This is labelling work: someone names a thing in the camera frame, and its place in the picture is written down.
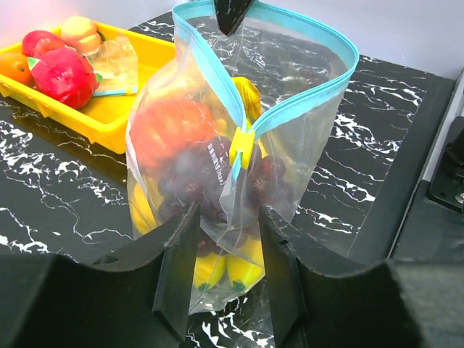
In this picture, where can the peach fruit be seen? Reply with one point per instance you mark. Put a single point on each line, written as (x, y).
(82, 34)

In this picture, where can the black marble table mat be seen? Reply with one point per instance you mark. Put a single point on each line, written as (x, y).
(61, 194)

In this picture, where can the yellow banana bunch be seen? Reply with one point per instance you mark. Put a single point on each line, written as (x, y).
(209, 269)

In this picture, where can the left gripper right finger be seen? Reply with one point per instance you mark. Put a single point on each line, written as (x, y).
(320, 299)

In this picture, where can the clear bag in tray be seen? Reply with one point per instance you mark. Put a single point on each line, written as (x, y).
(115, 64)

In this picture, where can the clear bag teal zipper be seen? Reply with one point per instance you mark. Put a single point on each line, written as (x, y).
(300, 66)

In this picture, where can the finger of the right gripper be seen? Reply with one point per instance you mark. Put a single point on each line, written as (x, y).
(230, 14)

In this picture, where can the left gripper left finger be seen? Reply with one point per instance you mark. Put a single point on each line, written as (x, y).
(137, 296)

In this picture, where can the red dragon fruit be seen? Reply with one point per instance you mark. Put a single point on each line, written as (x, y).
(64, 75)

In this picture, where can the orange mandarin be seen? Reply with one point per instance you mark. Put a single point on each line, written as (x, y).
(15, 66)

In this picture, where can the red apple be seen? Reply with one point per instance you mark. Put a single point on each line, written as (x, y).
(38, 42)

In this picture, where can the purple grape bunch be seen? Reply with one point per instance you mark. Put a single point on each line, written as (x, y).
(199, 173)

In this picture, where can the yellow plastic fruit tray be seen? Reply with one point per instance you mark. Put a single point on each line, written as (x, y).
(103, 120)

